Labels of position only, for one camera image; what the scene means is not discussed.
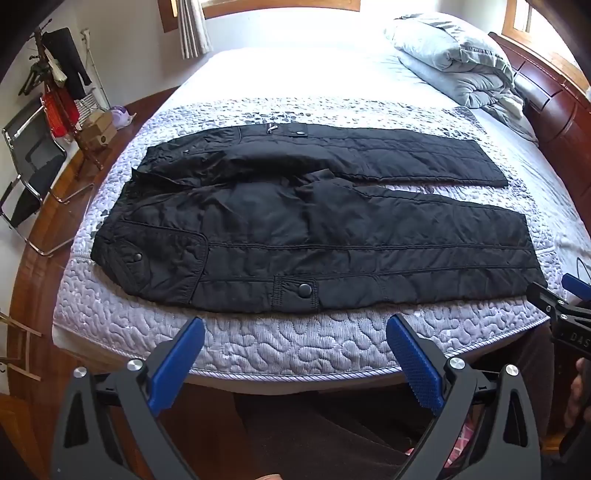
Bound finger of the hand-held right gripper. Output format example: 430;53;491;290
561;272;591;302
526;281;575;320

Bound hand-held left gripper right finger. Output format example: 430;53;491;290
385;314;543;480

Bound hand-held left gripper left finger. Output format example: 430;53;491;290
52;316;218;480

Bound black quilted pants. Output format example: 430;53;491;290
91;122;532;317

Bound person's right hand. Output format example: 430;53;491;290
564;369;591;430

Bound pink patterned slipper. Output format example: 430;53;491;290
406;411;483;467

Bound bed with quilted mattress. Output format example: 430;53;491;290
52;46;591;384

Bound person's dark trouser leg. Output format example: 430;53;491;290
233;392;435;480

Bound wooden folding stand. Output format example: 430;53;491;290
0;311;42;381

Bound wooden headboard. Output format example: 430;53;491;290
488;31;591;185

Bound wooden coat rack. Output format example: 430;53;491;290
18;28;107;171

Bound cardboard box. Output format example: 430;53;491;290
78;110;118;151

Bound black mesh chrome chair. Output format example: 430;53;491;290
0;99;95;257

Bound grey folded duvet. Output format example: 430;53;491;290
384;13;539;144

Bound red hanging garment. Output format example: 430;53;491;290
41;88;81;139

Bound black hanging garment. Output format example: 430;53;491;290
41;28;93;100

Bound striped grey curtain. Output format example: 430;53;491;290
178;0;213;60

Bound white wire rack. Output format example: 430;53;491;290
76;90;106;131

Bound wooden window frame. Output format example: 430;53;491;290
505;0;573;43

